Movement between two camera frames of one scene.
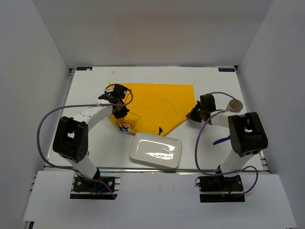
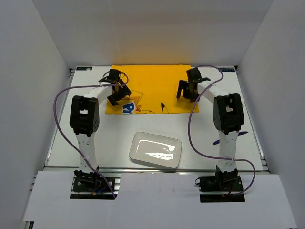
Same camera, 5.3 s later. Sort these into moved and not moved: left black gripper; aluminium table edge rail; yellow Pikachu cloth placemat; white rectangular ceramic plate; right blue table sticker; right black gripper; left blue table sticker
Moved: left black gripper; yellow Pikachu cloth placemat; right black gripper
Not moved: aluminium table edge rail; white rectangular ceramic plate; right blue table sticker; left blue table sticker
